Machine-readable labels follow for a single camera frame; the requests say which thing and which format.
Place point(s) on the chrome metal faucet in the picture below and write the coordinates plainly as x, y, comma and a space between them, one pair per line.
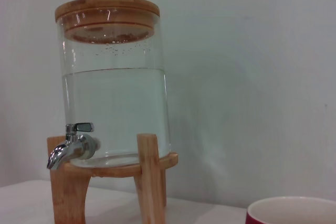
71, 142

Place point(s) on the red ceramic cup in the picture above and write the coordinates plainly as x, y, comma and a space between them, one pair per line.
275, 216

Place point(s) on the glass water dispenser jar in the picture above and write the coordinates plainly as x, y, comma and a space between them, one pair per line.
115, 103

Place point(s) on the wooden dispenser stand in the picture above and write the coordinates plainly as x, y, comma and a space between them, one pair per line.
149, 182

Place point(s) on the round wooden jar lid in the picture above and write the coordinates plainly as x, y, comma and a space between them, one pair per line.
105, 6

